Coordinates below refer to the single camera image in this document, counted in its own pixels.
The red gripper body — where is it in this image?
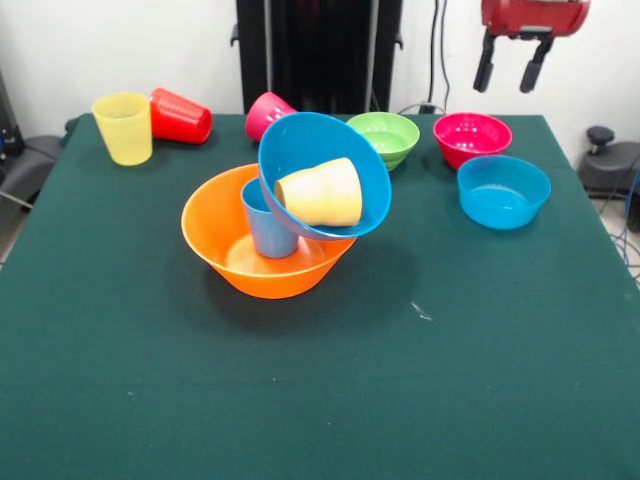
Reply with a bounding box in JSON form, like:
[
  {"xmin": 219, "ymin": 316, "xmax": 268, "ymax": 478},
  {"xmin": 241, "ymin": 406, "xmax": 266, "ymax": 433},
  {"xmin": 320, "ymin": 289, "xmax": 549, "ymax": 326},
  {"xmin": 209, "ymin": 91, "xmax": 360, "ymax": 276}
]
[{"xmin": 480, "ymin": 0, "xmax": 592, "ymax": 40}]

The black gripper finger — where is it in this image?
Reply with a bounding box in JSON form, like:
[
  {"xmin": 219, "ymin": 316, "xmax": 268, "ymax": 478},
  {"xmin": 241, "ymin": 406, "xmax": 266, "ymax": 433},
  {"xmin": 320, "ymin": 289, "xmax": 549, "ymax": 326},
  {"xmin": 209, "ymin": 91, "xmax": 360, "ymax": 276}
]
[
  {"xmin": 518, "ymin": 38, "xmax": 555, "ymax": 95},
  {"xmin": 472, "ymin": 33, "xmax": 497, "ymax": 94}
]

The light blue shallow bowl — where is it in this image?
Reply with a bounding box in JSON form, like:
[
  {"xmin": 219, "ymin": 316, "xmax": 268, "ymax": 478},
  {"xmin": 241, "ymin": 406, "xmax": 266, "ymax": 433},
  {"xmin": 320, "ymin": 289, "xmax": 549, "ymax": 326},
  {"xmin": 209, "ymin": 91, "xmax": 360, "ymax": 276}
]
[{"xmin": 456, "ymin": 154, "xmax": 553, "ymax": 231}]

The large blue bowl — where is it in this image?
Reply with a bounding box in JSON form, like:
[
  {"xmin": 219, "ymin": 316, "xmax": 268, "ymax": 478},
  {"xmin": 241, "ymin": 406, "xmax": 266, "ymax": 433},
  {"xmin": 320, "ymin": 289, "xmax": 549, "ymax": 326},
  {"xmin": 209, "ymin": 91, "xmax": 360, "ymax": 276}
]
[{"xmin": 257, "ymin": 111, "xmax": 393, "ymax": 242}]

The small yellow orange cup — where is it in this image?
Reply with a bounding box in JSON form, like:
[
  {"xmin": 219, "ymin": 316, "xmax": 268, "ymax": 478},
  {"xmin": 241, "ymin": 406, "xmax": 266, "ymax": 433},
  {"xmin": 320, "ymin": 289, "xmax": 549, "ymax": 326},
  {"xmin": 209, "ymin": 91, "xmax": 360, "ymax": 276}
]
[{"xmin": 273, "ymin": 157, "xmax": 364, "ymax": 229}]

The pink cup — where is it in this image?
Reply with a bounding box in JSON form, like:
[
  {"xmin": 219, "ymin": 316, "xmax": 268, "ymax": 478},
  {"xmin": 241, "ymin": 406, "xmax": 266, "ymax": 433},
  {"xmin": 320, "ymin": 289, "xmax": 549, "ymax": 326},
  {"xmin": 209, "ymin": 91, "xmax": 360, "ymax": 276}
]
[{"xmin": 244, "ymin": 91, "xmax": 299, "ymax": 143}]

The blue cup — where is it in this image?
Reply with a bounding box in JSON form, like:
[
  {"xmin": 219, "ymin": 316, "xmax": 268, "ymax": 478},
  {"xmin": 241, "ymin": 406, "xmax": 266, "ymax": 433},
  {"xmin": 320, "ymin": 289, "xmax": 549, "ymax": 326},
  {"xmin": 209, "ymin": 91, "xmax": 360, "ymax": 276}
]
[{"xmin": 240, "ymin": 178, "xmax": 300, "ymax": 260}]

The large orange bowl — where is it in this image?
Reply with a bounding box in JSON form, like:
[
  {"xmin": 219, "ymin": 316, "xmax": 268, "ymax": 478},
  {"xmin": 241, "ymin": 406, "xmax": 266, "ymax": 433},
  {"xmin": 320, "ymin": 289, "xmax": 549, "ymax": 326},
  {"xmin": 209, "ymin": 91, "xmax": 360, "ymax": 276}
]
[{"xmin": 180, "ymin": 162, "xmax": 358, "ymax": 301}]

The red cup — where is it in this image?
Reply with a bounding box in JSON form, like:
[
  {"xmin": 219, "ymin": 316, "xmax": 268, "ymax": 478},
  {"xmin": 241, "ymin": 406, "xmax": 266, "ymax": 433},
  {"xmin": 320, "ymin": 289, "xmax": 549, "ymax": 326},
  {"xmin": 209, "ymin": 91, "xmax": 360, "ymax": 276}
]
[{"xmin": 148, "ymin": 87, "xmax": 214, "ymax": 146}]

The pink bowl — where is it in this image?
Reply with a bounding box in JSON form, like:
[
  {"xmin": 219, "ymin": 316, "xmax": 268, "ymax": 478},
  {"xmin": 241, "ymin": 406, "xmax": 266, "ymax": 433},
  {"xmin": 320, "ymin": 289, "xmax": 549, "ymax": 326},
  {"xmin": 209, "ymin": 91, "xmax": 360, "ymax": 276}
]
[{"xmin": 432, "ymin": 112, "xmax": 514, "ymax": 172}]

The green bowl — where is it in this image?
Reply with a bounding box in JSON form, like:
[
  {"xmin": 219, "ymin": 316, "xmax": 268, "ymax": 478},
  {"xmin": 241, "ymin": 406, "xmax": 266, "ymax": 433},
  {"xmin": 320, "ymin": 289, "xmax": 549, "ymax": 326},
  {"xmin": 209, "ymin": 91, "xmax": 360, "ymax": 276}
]
[{"xmin": 346, "ymin": 112, "xmax": 421, "ymax": 173}]

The dark green table cloth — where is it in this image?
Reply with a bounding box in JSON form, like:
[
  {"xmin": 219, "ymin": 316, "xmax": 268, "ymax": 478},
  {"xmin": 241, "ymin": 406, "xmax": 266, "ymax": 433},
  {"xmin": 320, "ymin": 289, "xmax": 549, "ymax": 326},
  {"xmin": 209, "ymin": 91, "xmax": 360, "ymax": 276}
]
[{"xmin": 0, "ymin": 112, "xmax": 640, "ymax": 480}]

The pale yellow cup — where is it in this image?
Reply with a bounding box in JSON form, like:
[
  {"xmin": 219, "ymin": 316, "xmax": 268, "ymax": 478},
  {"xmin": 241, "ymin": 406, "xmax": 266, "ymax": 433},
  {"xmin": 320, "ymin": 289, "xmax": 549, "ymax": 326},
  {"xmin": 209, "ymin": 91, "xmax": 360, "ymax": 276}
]
[{"xmin": 91, "ymin": 91, "xmax": 153, "ymax": 167}]

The black equipment box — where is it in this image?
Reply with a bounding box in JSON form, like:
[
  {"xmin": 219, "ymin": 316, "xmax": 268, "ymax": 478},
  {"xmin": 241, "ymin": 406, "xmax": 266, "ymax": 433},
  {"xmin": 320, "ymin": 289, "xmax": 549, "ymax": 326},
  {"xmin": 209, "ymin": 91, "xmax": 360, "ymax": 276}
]
[{"xmin": 0, "ymin": 69, "xmax": 26, "ymax": 156}]

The black wall cable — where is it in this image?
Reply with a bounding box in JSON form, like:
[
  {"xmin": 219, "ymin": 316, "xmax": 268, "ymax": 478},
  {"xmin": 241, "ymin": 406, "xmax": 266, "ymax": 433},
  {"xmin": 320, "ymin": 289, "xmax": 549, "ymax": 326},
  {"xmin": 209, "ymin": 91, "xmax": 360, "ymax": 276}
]
[{"xmin": 428, "ymin": 0, "xmax": 454, "ymax": 109}]

